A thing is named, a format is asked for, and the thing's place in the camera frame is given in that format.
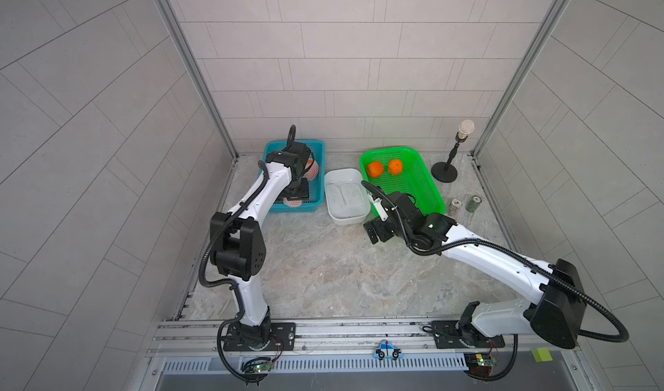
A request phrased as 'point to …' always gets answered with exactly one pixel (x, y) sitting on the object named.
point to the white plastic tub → (346, 217)
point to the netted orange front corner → (291, 202)
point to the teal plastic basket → (316, 187)
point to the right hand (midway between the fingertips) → (374, 219)
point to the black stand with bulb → (446, 172)
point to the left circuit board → (257, 365)
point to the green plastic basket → (415, 179)
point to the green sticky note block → (541, 355)
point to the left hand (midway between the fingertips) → (298, 194)
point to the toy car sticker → (387, 350)
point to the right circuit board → (480, 363)
